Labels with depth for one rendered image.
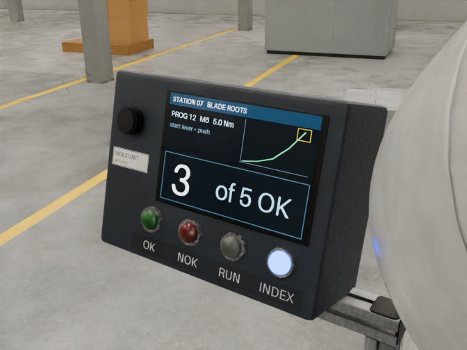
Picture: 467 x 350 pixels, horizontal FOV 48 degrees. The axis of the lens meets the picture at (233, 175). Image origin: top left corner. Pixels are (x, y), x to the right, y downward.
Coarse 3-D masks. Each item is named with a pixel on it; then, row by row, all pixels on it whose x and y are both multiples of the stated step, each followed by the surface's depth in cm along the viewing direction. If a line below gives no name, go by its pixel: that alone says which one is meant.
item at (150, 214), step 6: (144, 210) 54; (150, 210) 53; (156, 210) 53; (144, 216) 53; (150, 216) 53; (156, 216) 53; (144, 222) 53; (150, 222) 53; (156, 222) 53; (150, 228) 53; (156, 228) 53
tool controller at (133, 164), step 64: (128, 128) 53; (192, 128) 50; (256, 128) 46; (320, 128) 43; (384, 128) 51; (128, 192) 55; (256, 192) 47; (320, 192) 43; (192, 256) 51; (256, 256) 47; (320, 256) 44
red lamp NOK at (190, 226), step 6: (186, 222) 51; (192, 222) 51; (180, 228) 51; (186, 228) 50; (192, 228) 50; (198, 228) 50; (180, 234) 51; (186, 234) 50; (192, 234) 50; (198, 234) 50; (186, 240) 50; (192, 240) 50; (198, 240) 50
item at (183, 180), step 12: (168, 156) 52; (180, 156) 51; (192, 156) 50; (168, 168) 52; (180, 168) 51; (192, 168) 50; (168, 180) 52; (180, 180) 51; (192, 180) 50; (168, 192) 52; (180, 192) 51; (192, 192) 50; (180, 204) 51; (192, 204) 51
